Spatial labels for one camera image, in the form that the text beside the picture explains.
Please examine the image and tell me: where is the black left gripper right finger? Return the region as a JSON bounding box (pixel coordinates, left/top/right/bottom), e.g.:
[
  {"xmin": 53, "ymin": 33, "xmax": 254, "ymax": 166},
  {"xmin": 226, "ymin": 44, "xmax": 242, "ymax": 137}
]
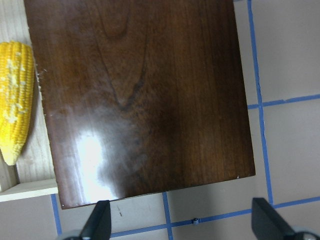
[{"xmin": 251, "ymin": 197, "xmax": 308, "ymax": 240}]

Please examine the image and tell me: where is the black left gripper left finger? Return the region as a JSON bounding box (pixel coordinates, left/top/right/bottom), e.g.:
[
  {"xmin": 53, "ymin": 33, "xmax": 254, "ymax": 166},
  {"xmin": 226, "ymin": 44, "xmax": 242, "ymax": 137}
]
[{"xmin": 79, "ymin": 200, "xmax": 112, "ymax": 240}]

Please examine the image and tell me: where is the yellow corn cob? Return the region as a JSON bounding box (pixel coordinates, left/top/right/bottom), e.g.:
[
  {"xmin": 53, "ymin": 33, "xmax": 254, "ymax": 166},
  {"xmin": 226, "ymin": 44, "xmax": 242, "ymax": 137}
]
[{"xmin": 0, "ymin": 41, "xmax": 35, "ymax": 166}]

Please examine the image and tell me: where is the wooden drawer with white handle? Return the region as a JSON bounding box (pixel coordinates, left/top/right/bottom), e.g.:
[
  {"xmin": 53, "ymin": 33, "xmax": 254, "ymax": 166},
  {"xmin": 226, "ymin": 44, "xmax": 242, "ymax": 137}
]
[{"xmin": 0, "ymin": 0, "xmax": 58, "ymax": 202}]

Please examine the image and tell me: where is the dark wooden drawer cabinet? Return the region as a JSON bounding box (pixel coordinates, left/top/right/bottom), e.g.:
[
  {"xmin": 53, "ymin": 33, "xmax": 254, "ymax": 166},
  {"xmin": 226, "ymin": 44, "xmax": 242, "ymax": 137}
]
[{"xmin": 24, "ymin": 0, "xmax": 256, "ymax": 209}]

